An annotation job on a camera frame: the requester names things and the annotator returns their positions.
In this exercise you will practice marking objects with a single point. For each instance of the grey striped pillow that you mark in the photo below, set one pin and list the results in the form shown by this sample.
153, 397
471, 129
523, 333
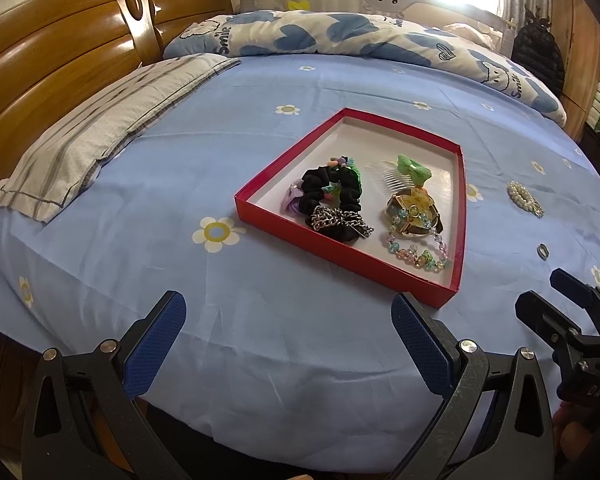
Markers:
100, 125

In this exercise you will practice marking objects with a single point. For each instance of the black scrunchie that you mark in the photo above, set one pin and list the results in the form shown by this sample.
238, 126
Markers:
315, 180

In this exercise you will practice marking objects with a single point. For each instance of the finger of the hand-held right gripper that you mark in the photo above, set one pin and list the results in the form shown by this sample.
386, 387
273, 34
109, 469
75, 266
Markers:
580, 290
545, 317

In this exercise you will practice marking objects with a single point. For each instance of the yellow toy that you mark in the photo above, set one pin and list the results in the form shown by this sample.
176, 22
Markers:
300, 5

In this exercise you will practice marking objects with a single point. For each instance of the clear plastic hair comb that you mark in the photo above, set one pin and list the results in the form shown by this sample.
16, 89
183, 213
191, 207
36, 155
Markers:
382, 175

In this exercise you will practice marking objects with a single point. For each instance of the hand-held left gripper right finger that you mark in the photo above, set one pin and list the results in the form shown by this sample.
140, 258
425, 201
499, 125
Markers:
422, 345

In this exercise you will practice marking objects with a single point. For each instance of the gold round hair clip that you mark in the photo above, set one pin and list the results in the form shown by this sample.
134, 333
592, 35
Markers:
412, 212

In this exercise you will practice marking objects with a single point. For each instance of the wooden bed headboard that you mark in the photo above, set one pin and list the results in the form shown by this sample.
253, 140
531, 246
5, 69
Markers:
55, 50

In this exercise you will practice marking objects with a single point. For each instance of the person's right hand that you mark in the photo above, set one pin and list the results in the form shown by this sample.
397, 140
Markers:
570, 435

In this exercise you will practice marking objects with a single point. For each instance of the wooden wardrobe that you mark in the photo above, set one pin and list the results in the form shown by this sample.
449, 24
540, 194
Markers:
585, 35

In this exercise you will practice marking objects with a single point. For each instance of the purple hair clip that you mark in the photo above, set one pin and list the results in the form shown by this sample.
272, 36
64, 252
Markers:
294, 197

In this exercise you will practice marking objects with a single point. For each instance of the pearl hair clip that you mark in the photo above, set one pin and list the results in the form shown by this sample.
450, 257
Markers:
524, 198

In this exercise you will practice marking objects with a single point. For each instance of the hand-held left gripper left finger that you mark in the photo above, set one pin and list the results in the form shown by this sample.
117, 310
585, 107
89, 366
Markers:
152, 345

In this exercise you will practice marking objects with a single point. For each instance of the red shallow cardboard box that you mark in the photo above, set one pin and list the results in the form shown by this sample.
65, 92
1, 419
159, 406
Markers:
325, 255

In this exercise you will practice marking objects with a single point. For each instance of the black puffer jacket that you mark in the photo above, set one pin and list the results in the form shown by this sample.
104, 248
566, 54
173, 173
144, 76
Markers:
537, 55

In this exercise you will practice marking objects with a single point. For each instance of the blue white printed quilt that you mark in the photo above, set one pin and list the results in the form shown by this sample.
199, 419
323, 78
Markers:
330, 30

